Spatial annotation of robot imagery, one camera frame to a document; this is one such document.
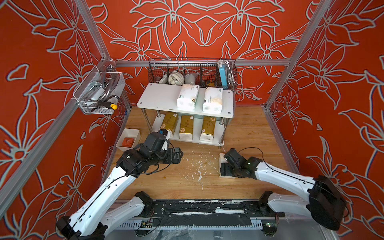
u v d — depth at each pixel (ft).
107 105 2.07
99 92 2.32
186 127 2.97
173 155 1.94
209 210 2.42
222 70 2.73
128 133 3.33
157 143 1.67
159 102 2.42
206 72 3.15
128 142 3.03
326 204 1.30
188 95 2.33
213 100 2.23
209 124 3.01
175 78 2.88
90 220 1.23
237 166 2.08
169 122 3.04
